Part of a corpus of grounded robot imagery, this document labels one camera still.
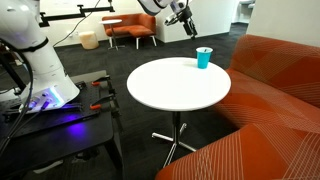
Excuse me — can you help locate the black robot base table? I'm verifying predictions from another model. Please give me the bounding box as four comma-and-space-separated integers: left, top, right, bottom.
0, 69, 126, 180

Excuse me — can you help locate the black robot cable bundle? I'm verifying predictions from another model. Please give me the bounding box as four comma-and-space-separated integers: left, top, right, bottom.
0, 43, 36, 154

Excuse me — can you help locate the orange-handled clamp far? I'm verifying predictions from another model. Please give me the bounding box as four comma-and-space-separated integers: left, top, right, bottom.
91, 75, 111, 86

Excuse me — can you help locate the white round table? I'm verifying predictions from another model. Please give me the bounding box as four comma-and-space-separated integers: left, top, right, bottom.
127, 57, 231, 167

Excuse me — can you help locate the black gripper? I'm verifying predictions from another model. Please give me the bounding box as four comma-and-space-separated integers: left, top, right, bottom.
164, 7, 197, 40

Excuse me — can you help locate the small white side table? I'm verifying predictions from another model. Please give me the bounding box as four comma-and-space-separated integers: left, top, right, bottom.
99, 19, 125, 50

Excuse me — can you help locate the beige round stool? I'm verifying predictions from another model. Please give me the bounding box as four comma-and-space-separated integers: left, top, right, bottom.
79, 31, 99, 50

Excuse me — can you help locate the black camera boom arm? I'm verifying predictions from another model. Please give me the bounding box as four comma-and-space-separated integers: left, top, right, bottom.
39, 0, 114, 27

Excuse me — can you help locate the blue plastic cup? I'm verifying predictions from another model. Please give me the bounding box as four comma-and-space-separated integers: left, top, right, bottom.
196, 47, 213, 69

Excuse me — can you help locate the orange-handled clamp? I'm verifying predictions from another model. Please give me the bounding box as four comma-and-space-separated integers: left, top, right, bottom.
90, 94, 115, 110
91, 75, 111, 86

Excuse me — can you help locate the small orange background sofa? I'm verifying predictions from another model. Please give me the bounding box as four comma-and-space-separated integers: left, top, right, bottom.
101, 13, 157, 48

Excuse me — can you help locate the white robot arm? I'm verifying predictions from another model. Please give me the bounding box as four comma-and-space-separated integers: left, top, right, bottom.
0, 0, 80, 108

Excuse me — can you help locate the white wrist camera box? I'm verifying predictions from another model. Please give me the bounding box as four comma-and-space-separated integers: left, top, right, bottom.
170, 0, 185, 14

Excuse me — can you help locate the orange-handled clamp near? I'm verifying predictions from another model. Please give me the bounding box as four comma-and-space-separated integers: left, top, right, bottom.
90, 94, 115, 110

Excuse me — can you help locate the black hanging cable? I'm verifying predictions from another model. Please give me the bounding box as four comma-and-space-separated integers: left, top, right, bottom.
52, 0, 102, 48

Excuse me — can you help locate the orange patterned corner sofa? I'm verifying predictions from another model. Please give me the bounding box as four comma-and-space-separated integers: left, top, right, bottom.
155, 35, 320, 180

